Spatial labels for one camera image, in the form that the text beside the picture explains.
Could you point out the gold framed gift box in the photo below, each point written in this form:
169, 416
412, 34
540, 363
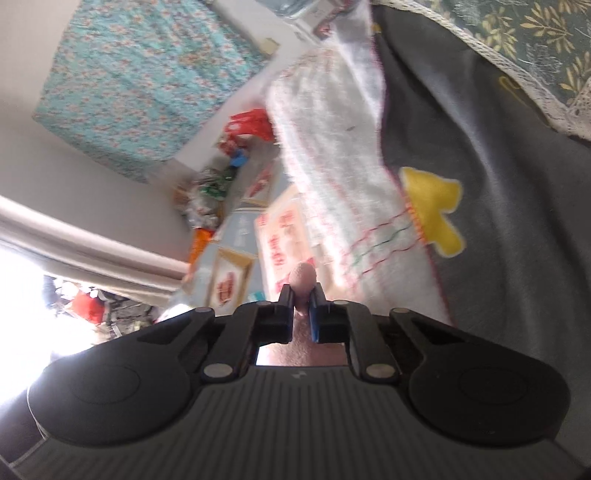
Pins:
228, 279

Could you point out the red plastic bag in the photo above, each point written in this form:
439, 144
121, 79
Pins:
247, 124

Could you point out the teal floral cloth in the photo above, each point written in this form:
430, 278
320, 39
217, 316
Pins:
138, 83

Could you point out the grey blanket with yellow patch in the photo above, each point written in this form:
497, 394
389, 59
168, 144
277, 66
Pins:
508, 207

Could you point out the pile of colourful wrapped packets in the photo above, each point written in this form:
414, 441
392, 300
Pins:
205, 196

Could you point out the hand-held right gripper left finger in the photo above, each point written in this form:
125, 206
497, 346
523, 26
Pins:
290, 323

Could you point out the red and white printed box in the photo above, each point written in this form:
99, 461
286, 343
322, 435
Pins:
281, 235

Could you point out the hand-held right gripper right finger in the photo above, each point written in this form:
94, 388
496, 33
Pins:
315, 323

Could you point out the white towel with coloured stitching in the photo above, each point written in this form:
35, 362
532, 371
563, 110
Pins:
332, 152

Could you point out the small blue item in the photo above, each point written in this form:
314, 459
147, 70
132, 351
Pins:
239, 159

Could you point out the red object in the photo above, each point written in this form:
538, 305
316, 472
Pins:
87, 307

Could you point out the green leaf print cloth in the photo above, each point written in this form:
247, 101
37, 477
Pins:
545, 37

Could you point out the pink plush toy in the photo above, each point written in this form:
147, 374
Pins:
303, 281

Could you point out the light blue gift box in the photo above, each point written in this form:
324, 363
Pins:
240, 230

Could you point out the orange packet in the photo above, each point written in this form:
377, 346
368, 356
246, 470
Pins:
201, 247

